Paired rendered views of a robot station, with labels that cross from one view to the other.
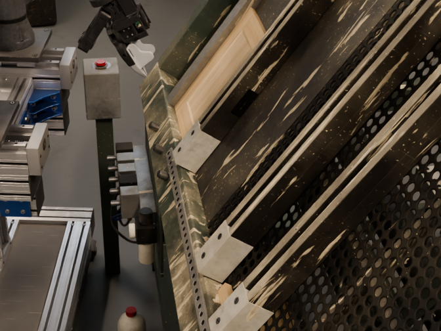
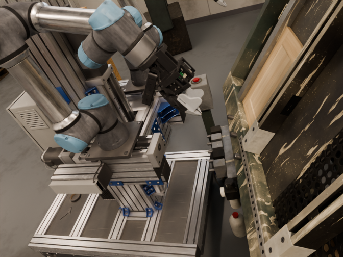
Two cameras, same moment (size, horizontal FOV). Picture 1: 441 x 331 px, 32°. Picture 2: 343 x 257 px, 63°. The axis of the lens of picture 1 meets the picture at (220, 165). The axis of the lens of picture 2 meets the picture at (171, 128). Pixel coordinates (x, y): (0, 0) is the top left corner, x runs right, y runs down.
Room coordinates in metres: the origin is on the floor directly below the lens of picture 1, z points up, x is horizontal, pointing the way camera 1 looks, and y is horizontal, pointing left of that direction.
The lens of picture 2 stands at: (0.96, -0.03, 1.78)
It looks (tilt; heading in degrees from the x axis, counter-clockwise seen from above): 38 degrees down; 28
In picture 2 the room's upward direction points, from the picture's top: 23 degrees counter-clockwise
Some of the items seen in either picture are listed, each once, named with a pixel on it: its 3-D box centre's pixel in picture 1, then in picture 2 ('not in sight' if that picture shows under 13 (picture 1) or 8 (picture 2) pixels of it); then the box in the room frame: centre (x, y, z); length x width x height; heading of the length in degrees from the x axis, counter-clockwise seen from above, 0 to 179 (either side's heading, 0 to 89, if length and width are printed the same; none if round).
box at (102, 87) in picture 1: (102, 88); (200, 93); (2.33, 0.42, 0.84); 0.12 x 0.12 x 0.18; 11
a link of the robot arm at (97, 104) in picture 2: not in sight; (96, 111); (1.76, 0.69, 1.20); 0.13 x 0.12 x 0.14; 168
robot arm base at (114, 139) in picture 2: not in sight; (109, 130); (1.77, 0.69, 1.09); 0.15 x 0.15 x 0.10
